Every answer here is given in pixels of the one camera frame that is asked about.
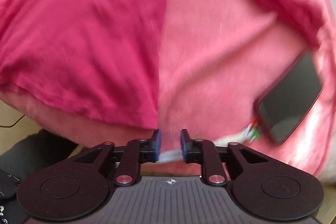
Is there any black smartphone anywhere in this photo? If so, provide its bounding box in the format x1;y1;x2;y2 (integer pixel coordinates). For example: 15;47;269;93
254;51;323;144

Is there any crimson red t-shirt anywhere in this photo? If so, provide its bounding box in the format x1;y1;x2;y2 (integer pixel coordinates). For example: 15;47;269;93
0;0;324;130

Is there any black cable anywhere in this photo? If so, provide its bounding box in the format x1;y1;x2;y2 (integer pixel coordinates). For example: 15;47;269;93
0;114;26;128

